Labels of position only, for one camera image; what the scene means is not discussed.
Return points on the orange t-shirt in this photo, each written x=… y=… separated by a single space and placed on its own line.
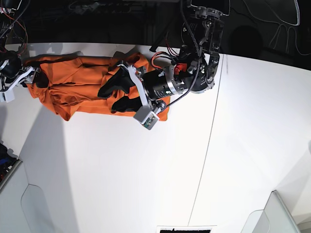
x=74 y=83

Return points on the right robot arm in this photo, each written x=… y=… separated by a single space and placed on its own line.
x=10 y=13

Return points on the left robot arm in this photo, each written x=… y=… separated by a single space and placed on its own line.
x=192 y=69

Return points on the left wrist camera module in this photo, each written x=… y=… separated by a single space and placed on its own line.
x=146 y=117

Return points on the grey chair back right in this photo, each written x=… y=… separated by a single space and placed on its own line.
x=274 y=218

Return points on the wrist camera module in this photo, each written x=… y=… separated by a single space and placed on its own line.
x=7 y=96
x=146 y=117

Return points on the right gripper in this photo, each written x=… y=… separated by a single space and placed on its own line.
x=13 y=72

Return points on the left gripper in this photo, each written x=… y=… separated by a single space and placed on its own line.
x=152 y=87

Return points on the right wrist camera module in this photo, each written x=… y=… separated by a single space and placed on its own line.
x=7 y=96

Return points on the white table cable grommet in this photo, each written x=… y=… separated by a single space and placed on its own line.
x=186 y=229

